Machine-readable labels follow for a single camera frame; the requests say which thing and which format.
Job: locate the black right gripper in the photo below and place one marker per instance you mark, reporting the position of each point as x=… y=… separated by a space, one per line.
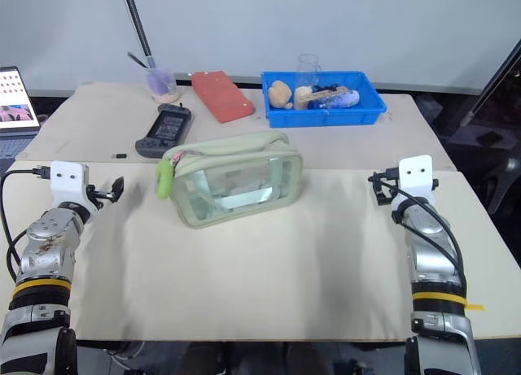
x=394 y=190

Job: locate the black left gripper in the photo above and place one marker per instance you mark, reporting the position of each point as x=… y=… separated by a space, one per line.
x=97 y=192

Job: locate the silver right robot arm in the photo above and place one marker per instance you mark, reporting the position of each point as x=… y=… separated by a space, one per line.
x=433 y=253

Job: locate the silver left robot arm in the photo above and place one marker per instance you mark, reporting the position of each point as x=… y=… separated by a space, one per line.
x=45 y=245

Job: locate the clear green toiletry bag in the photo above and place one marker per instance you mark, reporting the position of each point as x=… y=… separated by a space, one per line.
x=236 y=180

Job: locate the small black clip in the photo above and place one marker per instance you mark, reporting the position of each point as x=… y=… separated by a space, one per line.
x=118 y=155

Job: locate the green fuzzy zipper charm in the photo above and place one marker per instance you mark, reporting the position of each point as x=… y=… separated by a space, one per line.
x=165 y=180

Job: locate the cream table cover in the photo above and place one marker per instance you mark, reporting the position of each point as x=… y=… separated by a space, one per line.
x=346 y=147

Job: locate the black handheld game console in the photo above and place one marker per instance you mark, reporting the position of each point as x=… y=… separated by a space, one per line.
x=165 y=131

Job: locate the blue plastic bin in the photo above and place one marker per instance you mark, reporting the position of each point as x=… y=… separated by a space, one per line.
x=325 y=116

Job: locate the clear cup with purple cloth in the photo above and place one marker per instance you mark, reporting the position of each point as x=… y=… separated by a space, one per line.
x=160 y=82

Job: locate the small black flat object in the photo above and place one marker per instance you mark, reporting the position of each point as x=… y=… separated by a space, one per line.
x=488 y=138

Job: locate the cream small sponge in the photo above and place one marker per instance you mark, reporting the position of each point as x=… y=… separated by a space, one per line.
x=302 y=97

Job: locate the dark chair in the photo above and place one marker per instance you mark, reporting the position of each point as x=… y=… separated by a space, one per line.
x=506 y=184

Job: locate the black pen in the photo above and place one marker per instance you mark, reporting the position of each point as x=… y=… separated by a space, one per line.
x=138 y=60

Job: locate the open laptop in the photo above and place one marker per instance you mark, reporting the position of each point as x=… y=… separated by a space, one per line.
x=14 y=102

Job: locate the clear glass cup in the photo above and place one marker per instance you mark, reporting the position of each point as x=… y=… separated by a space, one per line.
x=308 y=72

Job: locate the tan round sponge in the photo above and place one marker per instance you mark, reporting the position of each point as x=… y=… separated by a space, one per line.
x=280 y=93

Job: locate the red rectangular block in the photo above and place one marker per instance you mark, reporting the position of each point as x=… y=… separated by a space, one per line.
x=221 y=96

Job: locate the black stand leg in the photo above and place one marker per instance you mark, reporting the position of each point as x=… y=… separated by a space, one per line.
x=494 y=80

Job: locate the large cream tablecloth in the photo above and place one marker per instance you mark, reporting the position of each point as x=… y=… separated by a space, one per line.
x=252 y=277

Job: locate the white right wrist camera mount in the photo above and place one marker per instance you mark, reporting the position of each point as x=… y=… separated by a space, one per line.
x=415 y=175

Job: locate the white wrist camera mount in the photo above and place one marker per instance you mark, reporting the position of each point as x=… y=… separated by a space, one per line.
x=67 y=177
x=415 y=175

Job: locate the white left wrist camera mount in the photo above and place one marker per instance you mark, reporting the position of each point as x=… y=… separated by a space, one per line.
x=67 y=177

